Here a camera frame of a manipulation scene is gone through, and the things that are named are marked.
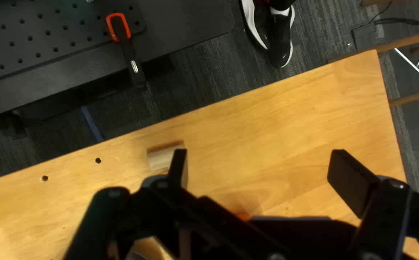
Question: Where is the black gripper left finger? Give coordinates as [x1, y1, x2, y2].
[63, 148, 287, 260]

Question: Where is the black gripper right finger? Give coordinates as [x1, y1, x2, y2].
[326, 149, 419, 260]

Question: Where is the wooden mallet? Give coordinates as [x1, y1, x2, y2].
[145, 141, 186, 177]

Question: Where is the flat black floor box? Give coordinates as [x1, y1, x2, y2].
[350, 22, 387, 51]

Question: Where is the black sneaker with white sole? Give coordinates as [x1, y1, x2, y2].
[265, 3, 297, 71]
[239, 0, 274, 52]

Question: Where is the orange and black clamp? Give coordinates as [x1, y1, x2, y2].
[103, 12, 148, 91]

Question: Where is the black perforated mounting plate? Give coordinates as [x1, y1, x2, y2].
[0, 0, 147, 87]

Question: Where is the black base platform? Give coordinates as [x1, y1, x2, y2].
[0, 0, 238, 117]

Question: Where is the blue strap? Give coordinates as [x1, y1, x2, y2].
[77, 106, 106, 145]

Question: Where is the wooden chair rail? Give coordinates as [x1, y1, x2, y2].
[374, 28, 419, 55]
[388, 86, 419, 110]

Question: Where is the white metal rod frame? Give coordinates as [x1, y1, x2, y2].
[392, 37, 419, 90]

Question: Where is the black cable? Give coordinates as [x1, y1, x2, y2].
[368, 0, 419, 29]

